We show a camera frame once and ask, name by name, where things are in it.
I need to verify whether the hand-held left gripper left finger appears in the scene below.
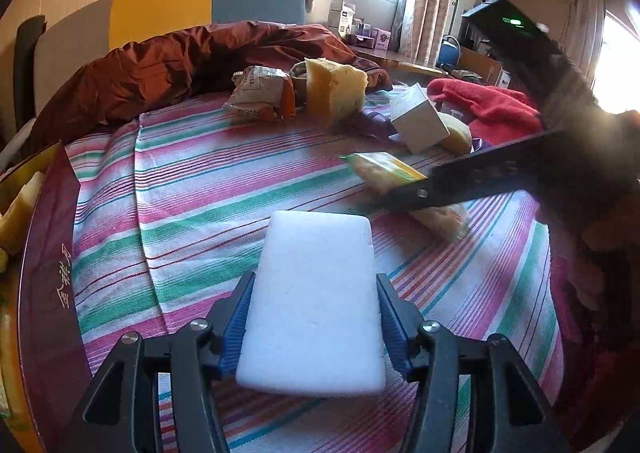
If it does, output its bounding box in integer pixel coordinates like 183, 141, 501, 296
72, 270, 257, 453

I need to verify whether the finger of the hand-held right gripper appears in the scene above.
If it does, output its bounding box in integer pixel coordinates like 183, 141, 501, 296
372, 129, 567, 214

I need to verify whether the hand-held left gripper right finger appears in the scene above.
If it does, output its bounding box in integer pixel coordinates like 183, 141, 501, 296
375, 273, 571, 453

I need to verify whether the white cardboard box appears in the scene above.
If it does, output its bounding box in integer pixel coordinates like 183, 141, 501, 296
389, 83, 451, 154

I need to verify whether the yellow bread packet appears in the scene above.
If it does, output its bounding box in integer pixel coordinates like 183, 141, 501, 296
340, 152, 472, 240

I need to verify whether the white foam block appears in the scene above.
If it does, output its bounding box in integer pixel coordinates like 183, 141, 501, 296
235, 210, 388, 396

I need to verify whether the purple wrapper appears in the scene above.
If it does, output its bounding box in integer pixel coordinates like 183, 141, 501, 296
327, 108, 406, 144

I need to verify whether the large yellow sponge block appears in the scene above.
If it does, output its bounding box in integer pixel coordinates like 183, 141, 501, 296
305, 58, 369, 122

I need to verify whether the grey orange snack packet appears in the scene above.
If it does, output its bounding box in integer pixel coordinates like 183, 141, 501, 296
222, 65, 297, 122

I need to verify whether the red cloth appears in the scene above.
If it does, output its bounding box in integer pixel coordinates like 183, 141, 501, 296
427, 78, 546, 144

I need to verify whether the wooden desk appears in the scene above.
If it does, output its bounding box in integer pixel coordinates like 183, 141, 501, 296
350, 45, 446, 78

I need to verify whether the striped bed sheet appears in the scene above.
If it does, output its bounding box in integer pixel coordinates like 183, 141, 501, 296
62, 83, 566, 453

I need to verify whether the small purple box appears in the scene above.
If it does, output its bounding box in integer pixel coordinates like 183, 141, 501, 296
367, 27, 393, 51

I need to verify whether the small grey round object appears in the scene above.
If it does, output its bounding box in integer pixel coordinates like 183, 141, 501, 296
292, 62, 308, 106

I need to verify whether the white carton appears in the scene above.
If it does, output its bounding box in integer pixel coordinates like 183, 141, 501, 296
327, 0, 357, 36

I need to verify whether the maroon jacket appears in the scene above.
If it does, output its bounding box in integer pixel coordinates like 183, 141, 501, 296
30, 20, 393, 144

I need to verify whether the grey yellow blue chair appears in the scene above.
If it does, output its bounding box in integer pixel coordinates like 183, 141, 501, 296
32, 0, 308, 118

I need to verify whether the black rolled mat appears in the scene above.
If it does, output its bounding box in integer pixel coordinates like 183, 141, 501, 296
12, 15, 47, 134

